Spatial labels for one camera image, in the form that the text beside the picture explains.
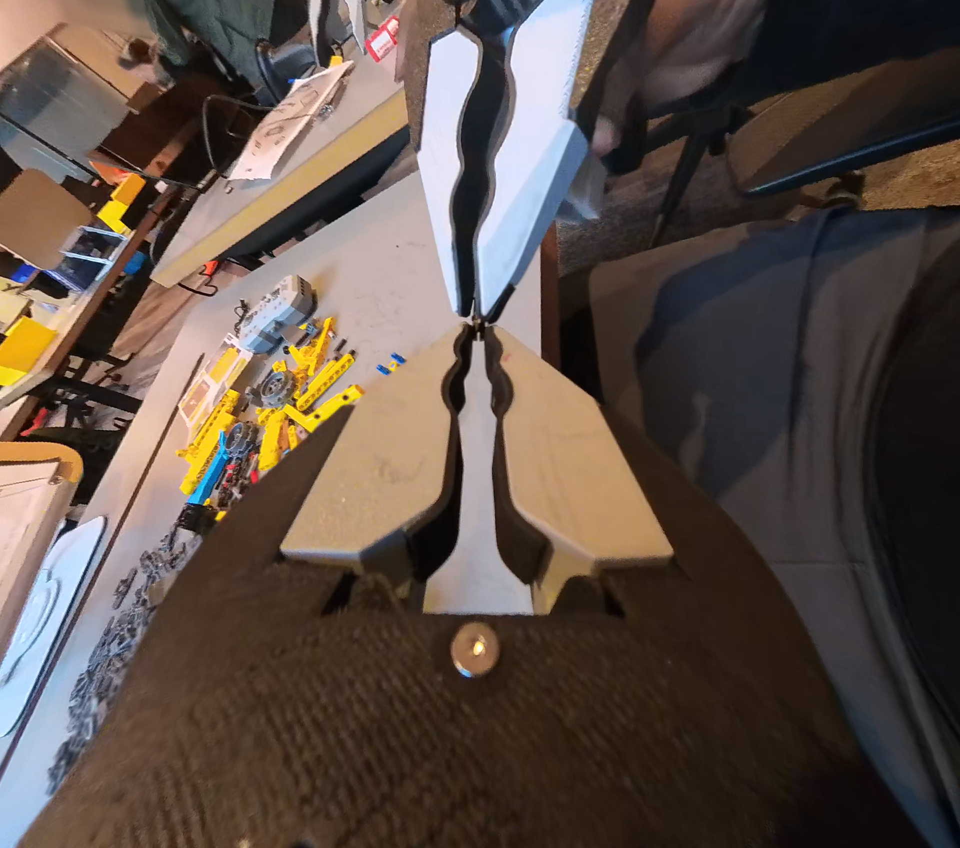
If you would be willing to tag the brown board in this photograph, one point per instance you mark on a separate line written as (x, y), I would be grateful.
(41, 217)

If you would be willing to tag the red white card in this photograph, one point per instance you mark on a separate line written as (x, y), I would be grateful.
(384, 37)

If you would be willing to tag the clear storage box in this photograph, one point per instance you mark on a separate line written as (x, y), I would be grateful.
(60, 112)

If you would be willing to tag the blue brick separator tool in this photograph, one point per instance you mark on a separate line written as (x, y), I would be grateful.
(206, 473)

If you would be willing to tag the yellow sticker sheet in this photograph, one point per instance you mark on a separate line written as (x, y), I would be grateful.
(217, 379)

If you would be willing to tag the clipboard with instruction sheet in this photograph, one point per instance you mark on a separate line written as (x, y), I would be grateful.
(26, 533)

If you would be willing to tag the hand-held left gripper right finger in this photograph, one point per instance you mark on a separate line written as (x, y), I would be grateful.
(577, 480)

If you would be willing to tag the wooden document stand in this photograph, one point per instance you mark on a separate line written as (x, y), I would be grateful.
(71, 465)

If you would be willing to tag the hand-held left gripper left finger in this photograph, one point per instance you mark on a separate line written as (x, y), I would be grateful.
(375, 480)

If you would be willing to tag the printed paper sheet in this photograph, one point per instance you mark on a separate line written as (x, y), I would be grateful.
(292, 120)

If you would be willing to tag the pile of small black pieces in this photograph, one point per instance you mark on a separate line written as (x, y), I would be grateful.
(127, 600)

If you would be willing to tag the yellow crate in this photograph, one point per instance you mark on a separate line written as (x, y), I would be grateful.
(26, 345)
(120, 202)

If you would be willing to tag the silver monitor stand base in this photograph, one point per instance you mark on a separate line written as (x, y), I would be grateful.
(60, 600)

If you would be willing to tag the grey wheel hub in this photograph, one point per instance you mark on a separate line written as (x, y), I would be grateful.
(279, 389)
(241, 439)

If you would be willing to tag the wooden table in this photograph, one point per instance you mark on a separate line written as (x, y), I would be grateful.
(247, 217)

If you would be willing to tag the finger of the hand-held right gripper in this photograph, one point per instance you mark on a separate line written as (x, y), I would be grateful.
(540, 112)
(442, 127)

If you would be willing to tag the pile of yellow beams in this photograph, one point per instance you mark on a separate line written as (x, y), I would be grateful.
(315, 375)

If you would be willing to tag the grey battery box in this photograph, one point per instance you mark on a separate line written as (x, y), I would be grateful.
(277, 311)

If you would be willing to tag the black mesh armrest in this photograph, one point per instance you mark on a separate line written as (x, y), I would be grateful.
(840, 135)

